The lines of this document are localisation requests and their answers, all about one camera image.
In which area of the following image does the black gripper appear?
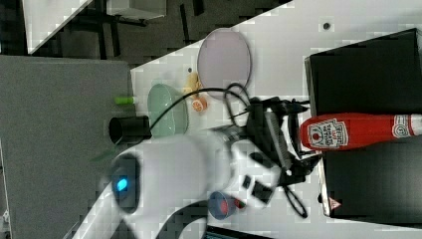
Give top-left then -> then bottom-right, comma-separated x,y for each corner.
245,97 -> 302,173

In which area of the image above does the red plush ketchup bottle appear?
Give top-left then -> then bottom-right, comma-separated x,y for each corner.
300,113 -> 421,151

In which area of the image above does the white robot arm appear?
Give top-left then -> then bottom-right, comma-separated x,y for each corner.
69,98 -> 294,239

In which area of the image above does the black oven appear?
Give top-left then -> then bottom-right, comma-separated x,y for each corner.
301,28 -> 422,228

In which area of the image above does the plush orange slice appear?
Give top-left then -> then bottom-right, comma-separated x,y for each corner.
192,98 -> 208,113

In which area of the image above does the round grey plate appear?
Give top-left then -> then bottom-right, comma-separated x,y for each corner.
197,28 -> 252,89

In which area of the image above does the yellow plush banana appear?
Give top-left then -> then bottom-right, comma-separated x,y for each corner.
183,72 -> 202,94

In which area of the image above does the plush strawberry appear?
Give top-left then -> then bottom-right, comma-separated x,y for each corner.
234,198 -> 246,209

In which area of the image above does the blue bowl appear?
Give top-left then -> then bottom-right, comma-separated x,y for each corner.
208,191 -> 237,220

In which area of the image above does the green plastic colander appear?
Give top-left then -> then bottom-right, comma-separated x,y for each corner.
147,84 -> 188,138

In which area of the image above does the black cylinder cup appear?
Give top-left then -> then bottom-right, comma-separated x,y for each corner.
108,116 -> 152,144

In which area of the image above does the green marker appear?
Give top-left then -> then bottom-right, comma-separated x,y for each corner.
113,97 -> 137,106

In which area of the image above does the black cable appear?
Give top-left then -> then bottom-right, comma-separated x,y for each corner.
148,83 -> 253,130

